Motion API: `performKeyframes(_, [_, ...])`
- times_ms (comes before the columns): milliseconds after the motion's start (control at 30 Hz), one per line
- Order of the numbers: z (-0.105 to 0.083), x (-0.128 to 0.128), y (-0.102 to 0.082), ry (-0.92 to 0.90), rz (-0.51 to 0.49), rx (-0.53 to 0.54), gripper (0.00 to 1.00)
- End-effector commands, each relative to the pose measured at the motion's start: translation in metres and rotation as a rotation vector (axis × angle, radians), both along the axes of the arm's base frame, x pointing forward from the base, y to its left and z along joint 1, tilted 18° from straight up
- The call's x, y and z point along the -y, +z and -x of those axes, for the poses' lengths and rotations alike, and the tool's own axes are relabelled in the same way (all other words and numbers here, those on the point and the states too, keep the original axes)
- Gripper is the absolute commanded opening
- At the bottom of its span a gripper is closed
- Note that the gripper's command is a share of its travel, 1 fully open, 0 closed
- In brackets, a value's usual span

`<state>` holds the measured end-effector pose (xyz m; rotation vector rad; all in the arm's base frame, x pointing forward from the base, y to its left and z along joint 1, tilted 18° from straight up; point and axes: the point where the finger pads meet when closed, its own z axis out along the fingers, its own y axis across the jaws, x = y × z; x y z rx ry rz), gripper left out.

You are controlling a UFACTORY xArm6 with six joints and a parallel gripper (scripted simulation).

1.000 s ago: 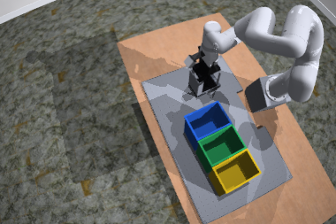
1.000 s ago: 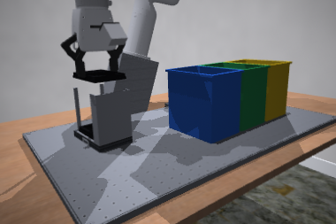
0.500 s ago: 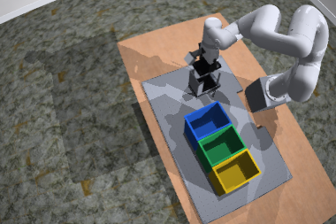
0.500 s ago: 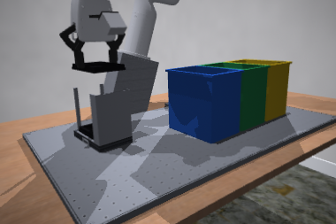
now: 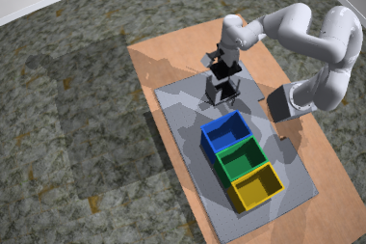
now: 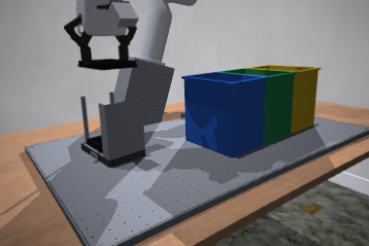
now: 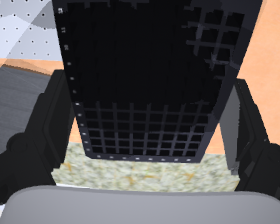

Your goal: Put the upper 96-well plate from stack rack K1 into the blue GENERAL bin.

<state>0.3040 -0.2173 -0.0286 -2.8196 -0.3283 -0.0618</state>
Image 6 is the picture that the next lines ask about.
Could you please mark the yellow open-top bin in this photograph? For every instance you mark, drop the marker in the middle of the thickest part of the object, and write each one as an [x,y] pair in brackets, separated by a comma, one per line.
[304,94]

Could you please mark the green bin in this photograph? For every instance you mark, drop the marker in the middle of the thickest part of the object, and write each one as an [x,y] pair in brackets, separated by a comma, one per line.
[277,101]

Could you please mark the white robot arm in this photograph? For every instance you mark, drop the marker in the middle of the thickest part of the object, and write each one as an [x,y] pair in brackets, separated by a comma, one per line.
[155,28]

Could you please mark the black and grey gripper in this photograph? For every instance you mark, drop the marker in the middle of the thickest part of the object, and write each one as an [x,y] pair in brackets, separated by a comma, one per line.
[97,22]

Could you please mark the blue bin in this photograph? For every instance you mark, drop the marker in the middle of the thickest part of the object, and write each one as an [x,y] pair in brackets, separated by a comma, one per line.
[224,112]

